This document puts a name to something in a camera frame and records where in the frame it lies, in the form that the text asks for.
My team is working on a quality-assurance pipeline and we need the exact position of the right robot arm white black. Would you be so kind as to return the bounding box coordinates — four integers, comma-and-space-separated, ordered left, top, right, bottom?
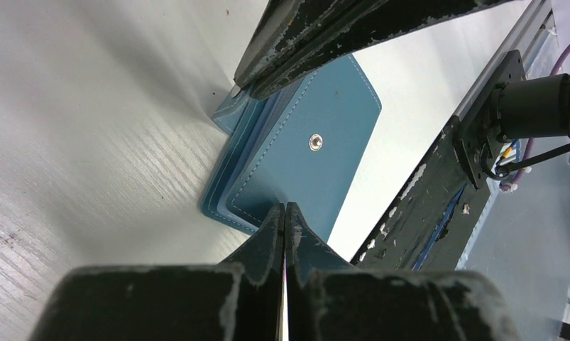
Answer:
234, 1, 570, 180

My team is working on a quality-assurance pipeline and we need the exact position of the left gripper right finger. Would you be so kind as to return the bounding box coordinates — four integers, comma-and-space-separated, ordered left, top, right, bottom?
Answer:
285, 202, 520, 340

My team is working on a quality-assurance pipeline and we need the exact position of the blue leather card holder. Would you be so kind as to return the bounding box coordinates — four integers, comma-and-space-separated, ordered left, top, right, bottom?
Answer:
200, 55, 382, 240

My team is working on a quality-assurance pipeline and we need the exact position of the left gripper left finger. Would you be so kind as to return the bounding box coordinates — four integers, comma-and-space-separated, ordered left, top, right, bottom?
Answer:
31, 204, 284, 340

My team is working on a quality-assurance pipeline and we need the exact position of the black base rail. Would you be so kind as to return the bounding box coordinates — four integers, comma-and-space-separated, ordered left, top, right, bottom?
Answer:
351, 116, 490, 271

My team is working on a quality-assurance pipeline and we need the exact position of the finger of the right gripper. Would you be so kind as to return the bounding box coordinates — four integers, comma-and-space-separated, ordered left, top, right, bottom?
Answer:
234, 1, 359, 90
250, 0, 501, 99

